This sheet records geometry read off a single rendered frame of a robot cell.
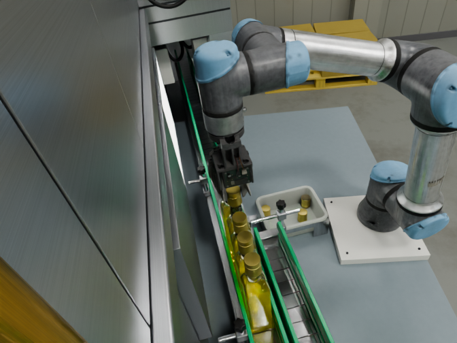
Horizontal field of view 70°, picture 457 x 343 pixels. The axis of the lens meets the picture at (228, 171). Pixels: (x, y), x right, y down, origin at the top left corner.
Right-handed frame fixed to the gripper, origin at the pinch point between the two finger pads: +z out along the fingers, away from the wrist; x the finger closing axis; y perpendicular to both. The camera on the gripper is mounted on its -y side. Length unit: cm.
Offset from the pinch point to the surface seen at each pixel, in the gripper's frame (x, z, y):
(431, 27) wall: 306, 105, -297
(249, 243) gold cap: 0.1, 3.1, 13.1
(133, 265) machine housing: -15.4, -27.2, 33.5
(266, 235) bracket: 9.5, 30.1, -7.5
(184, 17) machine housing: 2, -14, -93
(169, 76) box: -10, 15, -105
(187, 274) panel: -12.7, -6.0, 22.4
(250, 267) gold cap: -1.2, 2.8, 18.8
